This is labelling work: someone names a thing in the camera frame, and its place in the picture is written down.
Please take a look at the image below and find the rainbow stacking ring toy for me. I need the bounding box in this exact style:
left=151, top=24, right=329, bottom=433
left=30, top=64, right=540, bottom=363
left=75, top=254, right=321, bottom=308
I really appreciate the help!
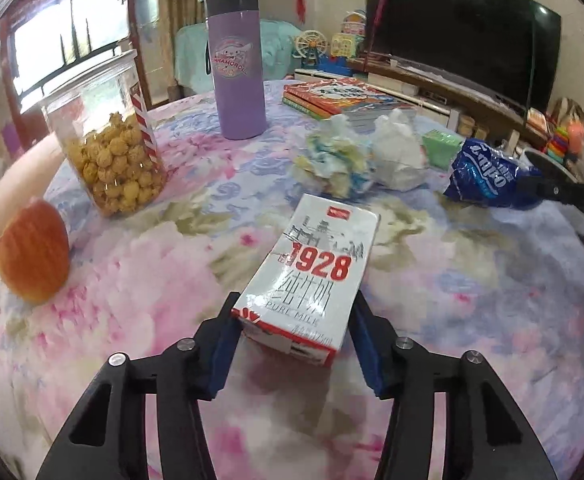
left=544, top=127, right=570, bottom=165

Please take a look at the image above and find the red apple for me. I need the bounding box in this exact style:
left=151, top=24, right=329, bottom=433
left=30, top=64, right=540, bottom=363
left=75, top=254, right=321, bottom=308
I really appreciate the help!
left=0, top=198, right=70, bottom=304

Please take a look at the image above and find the white trash bin black bag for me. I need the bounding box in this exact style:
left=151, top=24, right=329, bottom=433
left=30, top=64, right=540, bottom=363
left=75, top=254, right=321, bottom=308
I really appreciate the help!
left=516, top=148, right=584, bottom=237

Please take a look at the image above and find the black television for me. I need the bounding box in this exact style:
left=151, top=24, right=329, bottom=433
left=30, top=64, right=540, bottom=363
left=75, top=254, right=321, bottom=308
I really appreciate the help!
left=365, top=0, right=561, bottom=110

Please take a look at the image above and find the clear popcorn jar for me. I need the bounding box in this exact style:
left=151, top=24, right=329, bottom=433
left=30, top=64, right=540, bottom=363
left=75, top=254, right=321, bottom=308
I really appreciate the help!
left=42, top=50, right=166, bottom=217

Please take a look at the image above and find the blue cookie bag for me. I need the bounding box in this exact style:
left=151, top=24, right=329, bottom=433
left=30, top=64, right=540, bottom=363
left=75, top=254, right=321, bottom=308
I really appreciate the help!
left=444, top=138, right=542, bottom=210

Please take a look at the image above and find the purple thermos bottle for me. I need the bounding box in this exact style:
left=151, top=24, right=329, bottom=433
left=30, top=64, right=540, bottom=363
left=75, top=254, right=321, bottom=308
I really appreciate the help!
left=202, top=0, right=267, bottom=140

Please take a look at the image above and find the green tissue pack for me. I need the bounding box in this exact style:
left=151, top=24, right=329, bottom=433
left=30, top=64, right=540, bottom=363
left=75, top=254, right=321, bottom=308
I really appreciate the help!
left=421, top=129, right=464, bottom=170

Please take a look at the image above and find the stack of books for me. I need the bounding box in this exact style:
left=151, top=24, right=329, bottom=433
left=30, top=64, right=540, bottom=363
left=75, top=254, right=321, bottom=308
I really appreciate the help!
left=282, top=78, right=417, bottom=133

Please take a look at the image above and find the floral tablecloth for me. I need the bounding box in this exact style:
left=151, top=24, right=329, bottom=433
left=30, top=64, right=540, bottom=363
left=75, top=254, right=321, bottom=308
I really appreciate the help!
left=0, top=81, right=584, bottom=479

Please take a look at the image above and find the colourful toy house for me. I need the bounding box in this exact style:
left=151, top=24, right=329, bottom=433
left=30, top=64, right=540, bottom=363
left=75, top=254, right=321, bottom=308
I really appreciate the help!
left=330, top=32, right=365, bottom=58

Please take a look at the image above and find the crumpled white tissue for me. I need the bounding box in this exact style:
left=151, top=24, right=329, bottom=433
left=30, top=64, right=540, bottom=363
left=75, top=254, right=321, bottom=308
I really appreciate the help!
left=370, top=108, right=427, bottom=192

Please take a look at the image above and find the balcony glass door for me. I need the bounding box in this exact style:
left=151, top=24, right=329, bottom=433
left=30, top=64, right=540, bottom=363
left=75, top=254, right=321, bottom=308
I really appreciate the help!
left=0, top=0, right=162, bottom=116

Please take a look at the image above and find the ferris wheel toy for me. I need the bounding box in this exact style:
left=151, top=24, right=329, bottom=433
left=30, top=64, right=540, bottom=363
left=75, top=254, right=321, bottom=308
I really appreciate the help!
left=294, top=29, right=329, bottom=68

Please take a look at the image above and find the white red milk carton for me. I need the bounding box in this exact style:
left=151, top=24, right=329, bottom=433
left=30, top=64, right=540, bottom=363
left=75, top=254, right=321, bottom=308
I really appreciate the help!
left=232, top=194, right=380, bottom=366

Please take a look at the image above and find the crumpled colourful paper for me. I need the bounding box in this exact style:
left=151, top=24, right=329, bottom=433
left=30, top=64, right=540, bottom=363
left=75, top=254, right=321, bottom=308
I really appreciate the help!
left=293, top=115, right=375, bottom=200

